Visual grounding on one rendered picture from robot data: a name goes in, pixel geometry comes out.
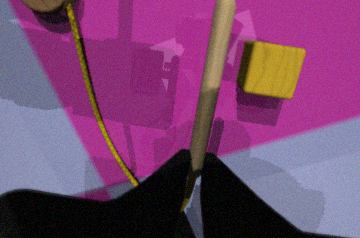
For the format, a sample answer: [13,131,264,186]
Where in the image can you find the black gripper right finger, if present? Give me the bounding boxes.
[200,152,345,238]

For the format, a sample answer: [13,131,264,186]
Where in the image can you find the yellow string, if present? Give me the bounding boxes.
[66,0,236,212]

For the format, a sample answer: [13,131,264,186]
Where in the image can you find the yellow wooden block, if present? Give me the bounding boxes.
[237,41,306,100]

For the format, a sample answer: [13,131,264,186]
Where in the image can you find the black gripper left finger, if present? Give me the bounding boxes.
[0,149,190,238]

